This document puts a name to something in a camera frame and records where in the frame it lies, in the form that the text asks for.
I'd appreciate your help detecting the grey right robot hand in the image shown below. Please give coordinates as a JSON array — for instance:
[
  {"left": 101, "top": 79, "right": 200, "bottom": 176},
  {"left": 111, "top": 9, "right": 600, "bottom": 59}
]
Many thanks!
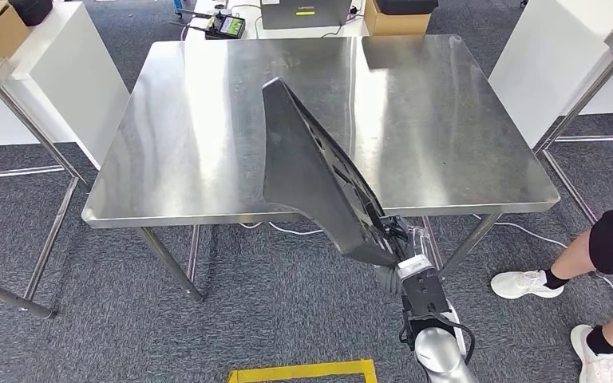
[{"left": 378, "top": 214, "right": 437, "bottom": 266}]

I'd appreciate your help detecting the black plastic plate bracket part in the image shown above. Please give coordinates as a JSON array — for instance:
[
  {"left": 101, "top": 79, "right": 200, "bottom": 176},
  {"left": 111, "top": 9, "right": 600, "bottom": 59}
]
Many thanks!
[{"left": 261, "top": 76, "right": 403, "bottom": 269}]

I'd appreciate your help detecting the stainless steel workbench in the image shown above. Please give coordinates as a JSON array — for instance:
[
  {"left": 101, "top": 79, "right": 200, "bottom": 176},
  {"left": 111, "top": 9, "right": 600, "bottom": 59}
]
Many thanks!
[{"left": 80, "top": 34, "right": 561, "bottom": 303}]

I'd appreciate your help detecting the yellow floor tape square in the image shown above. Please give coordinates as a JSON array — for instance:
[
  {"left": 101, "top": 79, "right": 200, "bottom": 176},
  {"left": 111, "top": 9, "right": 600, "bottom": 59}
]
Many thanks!
[{"left": 226, "top": 359, "right": 379, "bottom": 383}]

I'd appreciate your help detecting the black case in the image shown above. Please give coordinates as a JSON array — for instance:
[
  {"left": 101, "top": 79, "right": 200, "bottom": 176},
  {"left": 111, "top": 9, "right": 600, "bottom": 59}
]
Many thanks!
[{"left": 375, "top": 0, "right": 440, "bottom": 16}]

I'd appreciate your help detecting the grey laptop computer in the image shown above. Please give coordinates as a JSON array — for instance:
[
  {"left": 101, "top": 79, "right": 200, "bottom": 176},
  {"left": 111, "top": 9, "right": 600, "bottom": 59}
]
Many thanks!
[{"left": 259, "top": 0, "right": 354, "bottom": 31}]

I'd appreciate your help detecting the black remote controller with screen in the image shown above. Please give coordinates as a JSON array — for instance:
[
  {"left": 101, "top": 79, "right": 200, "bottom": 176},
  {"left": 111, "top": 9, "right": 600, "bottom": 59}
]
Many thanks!
[{"left": 203, "top": 13, "right": 247, "bottom": 41}]

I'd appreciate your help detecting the black bag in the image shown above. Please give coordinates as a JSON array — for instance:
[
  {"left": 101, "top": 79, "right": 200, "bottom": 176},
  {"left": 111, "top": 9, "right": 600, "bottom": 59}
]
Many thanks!
[{"left": 8, "top": 0, "right": 55, "bottom": 27}]

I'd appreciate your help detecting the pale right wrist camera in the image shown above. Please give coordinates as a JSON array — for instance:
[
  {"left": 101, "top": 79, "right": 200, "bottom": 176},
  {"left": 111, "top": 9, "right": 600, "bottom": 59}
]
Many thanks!
[{"left": 396, "top": 255, "right": 434, "bottom": 282}]

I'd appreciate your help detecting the black camera cable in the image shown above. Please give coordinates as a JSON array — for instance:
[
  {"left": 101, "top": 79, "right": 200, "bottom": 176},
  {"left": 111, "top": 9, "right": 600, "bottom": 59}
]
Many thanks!
[{"left": 428, "top": 303, "right": 477, "bottom": 369}]

